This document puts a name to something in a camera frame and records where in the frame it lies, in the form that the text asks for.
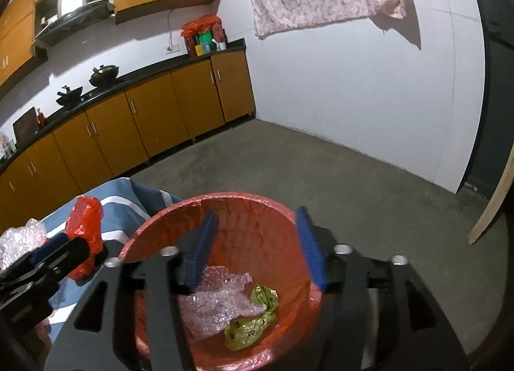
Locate white power cable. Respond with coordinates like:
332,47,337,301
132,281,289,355
167,10,178,48

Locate red trash bin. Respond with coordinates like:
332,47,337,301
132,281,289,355
119,192,324,371

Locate red plastic bag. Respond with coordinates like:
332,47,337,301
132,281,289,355
65,195,106,280

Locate red bag of groceries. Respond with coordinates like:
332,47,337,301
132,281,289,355
181,15,222,39

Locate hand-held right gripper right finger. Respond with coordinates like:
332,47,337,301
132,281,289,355
296,206,470,371

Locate blue striped tablecloth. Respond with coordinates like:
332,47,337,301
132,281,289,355
34,177,183,329

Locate black kitchen countertop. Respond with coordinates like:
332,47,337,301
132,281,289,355
0,39,246,173

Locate brown cutting board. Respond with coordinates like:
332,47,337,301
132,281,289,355
12,107,41,144

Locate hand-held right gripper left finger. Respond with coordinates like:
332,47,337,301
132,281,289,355
44,210,218,371

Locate bubble wrap sheet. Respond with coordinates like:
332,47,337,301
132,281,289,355
0,218,48,272
177,264,258,340

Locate green plastic bag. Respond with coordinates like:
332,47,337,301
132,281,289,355
224,283,279,351

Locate black range hood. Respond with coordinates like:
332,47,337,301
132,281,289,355
31,0,116,50

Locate orange lower kitchen cabinets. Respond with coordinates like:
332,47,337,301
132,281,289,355
0,50,256,232

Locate wooden plank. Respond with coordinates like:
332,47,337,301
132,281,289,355
467,160,514,245

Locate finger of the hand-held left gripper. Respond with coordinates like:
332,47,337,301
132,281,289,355
30,232,71,261
40,238,108,280

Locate dark door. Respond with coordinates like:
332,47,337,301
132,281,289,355
458,0,514,201

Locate black open wok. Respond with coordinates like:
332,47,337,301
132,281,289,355
55,85,84,107

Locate black wok with lid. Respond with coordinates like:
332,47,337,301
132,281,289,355
89,65,121,87

